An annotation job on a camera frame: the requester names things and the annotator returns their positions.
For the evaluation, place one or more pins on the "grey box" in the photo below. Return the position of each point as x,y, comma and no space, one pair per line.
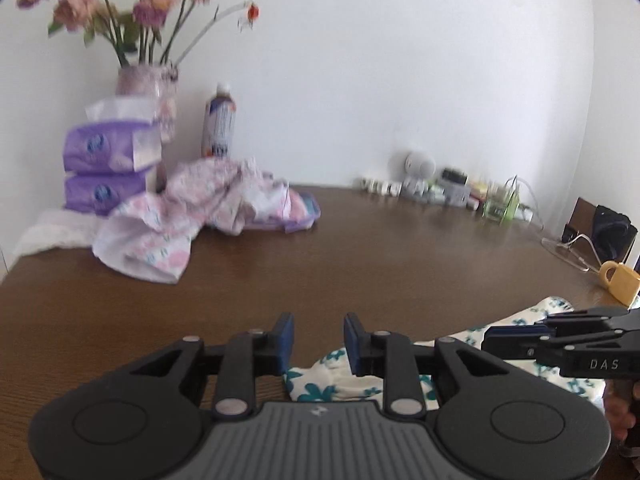
454,194

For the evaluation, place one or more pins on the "cream dress with teal flowers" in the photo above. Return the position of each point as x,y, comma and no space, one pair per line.
345,385

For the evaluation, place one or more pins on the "pink floral garment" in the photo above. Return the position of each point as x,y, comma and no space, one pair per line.
200,195

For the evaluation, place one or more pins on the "yellow mug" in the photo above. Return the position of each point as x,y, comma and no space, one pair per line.
622,282

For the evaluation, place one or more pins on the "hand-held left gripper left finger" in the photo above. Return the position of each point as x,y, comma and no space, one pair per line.
286,340

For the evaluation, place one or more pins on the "folded pastel towel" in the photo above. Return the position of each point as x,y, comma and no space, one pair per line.
302,207

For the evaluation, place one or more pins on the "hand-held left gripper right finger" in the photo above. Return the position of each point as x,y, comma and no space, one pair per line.
351,342

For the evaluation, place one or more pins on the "plastic drink bottle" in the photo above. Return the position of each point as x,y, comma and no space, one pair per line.
218,125

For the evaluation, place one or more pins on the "black phone stand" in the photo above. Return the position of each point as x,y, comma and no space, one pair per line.
570,234

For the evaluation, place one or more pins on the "pink small tubes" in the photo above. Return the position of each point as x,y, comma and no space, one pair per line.
479,195

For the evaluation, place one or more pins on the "small black box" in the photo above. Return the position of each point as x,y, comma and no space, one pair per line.
454,175

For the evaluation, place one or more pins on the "person's right hand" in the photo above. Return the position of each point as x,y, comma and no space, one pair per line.
622,412

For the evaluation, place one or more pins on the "small green white packets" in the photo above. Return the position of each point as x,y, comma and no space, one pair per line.
434,192

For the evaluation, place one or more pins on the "pink mottled vase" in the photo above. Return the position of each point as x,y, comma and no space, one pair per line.
140,80

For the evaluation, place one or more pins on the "row of small white figurines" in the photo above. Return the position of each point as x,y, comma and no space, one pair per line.
380,186

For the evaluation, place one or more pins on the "green glass container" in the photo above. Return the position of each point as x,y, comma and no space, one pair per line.
500,205

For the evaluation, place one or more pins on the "white tissue paper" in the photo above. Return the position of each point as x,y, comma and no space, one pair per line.
50,232

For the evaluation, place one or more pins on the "purple tissue pack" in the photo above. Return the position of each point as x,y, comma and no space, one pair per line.
100,192
95,147

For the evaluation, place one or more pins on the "dried pink rose bouquet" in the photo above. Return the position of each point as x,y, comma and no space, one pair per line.
77,7

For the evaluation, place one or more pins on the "black bag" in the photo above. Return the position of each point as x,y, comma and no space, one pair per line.
612,232

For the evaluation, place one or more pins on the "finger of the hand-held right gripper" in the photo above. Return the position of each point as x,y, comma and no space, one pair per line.
590,320
515,331

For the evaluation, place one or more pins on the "white round robot figurine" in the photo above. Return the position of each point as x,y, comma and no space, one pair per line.
419,164

